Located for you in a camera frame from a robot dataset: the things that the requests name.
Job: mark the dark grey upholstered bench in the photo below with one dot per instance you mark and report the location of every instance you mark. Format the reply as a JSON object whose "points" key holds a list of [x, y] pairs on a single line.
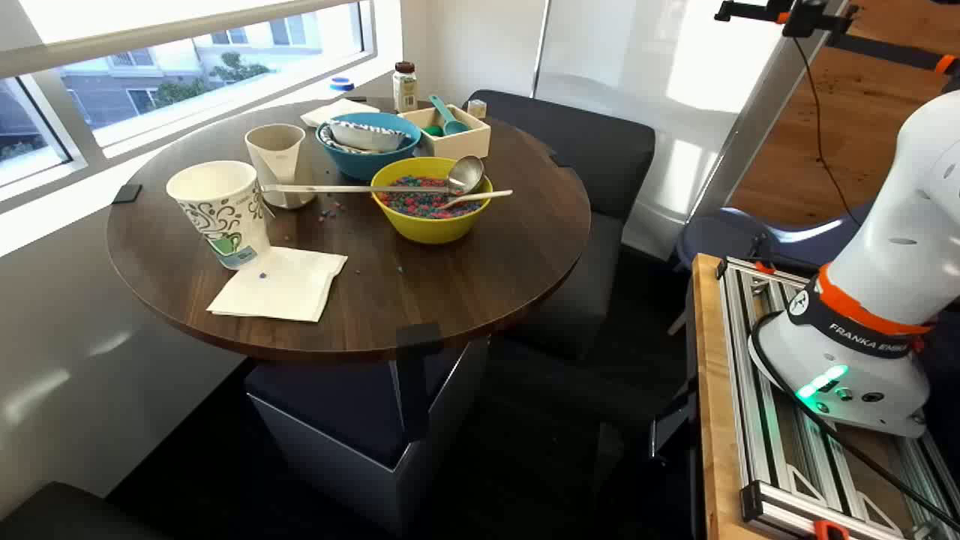
{"points": [[588, 150]]}

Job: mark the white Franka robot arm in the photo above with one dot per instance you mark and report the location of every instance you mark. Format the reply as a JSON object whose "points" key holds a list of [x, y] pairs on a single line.
{"points": [[902, 251]]}

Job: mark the white napkin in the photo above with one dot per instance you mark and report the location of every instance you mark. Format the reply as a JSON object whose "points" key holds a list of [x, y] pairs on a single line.
{"points": [[281, 287]]}

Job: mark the white patterned bowl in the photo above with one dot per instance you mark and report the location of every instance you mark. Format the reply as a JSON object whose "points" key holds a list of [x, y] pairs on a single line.
{"points": [[364, 136]]}

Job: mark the dark blue round stool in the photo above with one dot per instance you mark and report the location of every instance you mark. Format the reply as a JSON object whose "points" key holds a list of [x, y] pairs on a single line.
{"points": [[722, 235]]}

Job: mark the white paper sheet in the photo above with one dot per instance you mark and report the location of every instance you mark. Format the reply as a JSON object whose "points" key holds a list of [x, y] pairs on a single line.
{"points": [[334, 110]]}

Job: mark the yellow bowl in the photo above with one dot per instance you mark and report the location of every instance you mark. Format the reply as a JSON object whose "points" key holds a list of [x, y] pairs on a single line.
{"points": [[430, 230]]}

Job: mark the camera stand orange clamps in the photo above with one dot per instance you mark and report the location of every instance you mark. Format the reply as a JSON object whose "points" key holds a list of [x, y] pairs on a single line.
{"points": [[768, 93]]}

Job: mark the light wooden box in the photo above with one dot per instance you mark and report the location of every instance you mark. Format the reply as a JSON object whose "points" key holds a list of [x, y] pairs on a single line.
{"points": [[467, 142]]}

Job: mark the teal plastic spoon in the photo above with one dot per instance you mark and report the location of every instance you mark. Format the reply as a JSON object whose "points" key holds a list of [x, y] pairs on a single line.
{"points": [[446, 117]]}

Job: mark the white printed paper cup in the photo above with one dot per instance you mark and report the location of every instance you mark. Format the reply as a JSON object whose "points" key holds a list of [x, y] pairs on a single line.
{"points": [[226, 220]]}

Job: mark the blue bowl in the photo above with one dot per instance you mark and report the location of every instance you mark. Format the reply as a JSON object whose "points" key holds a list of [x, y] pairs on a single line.
{"points": [[348, 167]]}

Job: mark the small black flat object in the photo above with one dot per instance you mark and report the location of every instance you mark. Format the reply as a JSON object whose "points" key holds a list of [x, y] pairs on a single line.
{"points": [[128, 192]]}

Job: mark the beige cup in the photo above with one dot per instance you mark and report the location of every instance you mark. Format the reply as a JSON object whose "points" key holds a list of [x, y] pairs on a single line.
{"points": [[276, 153]]}

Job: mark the black table pedestal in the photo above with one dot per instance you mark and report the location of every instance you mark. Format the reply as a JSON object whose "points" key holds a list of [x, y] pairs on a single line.
{"points": [[415, 392]]}

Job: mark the light wooden spoon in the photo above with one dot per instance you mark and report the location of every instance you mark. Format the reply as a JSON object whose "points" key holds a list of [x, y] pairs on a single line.
{"points": [[491, 197]]}

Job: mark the glass jar dark lid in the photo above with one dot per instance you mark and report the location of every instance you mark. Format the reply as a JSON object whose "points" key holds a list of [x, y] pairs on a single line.
{"points": [[402, 90]]}

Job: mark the wooden robot cart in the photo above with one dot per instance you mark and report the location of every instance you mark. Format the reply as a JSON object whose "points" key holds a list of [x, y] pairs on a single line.
{"points": [[711, 399]]}

